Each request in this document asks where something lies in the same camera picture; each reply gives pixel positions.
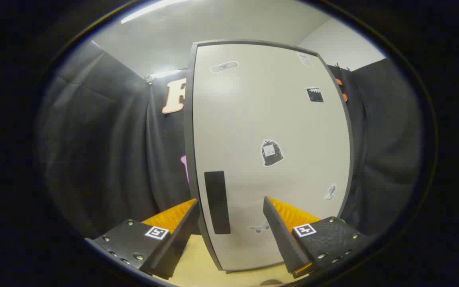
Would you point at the white shoe cabinet door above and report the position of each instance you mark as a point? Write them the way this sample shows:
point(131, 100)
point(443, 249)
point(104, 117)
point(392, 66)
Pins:
point(253, 119)

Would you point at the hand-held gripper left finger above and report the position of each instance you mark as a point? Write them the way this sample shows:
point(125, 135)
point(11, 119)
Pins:
point(177, 243)

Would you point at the grey shoe cabinet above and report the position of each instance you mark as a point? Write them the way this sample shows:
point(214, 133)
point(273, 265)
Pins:
point(189, 131)

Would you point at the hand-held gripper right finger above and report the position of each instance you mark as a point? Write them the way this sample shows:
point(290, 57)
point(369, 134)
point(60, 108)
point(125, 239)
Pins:
point(283, 239)

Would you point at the black backdrop cloth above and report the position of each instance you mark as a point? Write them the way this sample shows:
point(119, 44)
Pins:
point(102, 151)

